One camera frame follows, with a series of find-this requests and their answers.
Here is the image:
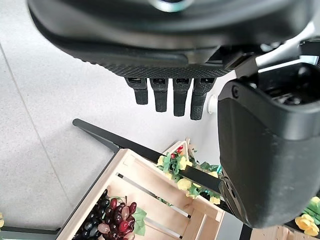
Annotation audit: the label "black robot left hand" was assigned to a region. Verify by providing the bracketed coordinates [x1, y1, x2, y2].
[26, 0, 320, 229]

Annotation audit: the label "yellow flower garland green leaves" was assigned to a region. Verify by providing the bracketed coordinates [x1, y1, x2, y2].
[156, 149, 223, 206]

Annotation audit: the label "small light wooden crate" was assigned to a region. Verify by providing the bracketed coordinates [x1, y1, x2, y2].
[162, 138, 199, 163]

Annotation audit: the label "yellow flower cluster green stems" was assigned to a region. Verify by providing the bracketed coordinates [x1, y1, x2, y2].
[294, 196, 320, 237]

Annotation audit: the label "large light wooden crate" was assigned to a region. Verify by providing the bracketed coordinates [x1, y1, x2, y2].
[56, 148, 226, 240]

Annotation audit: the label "red grape bunch with leaf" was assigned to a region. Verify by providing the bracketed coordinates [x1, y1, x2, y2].
[97, 196, 148, 240]

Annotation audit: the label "dark purple grape bunch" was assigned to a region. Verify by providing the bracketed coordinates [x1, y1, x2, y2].
[73, 189, 111, 240]

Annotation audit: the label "white round wall fixture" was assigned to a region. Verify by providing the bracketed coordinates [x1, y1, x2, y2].
[207, 94, 219, 115]

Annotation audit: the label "black metal stand frame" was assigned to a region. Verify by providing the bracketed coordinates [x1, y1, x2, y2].
[0, 118, 253, 240]

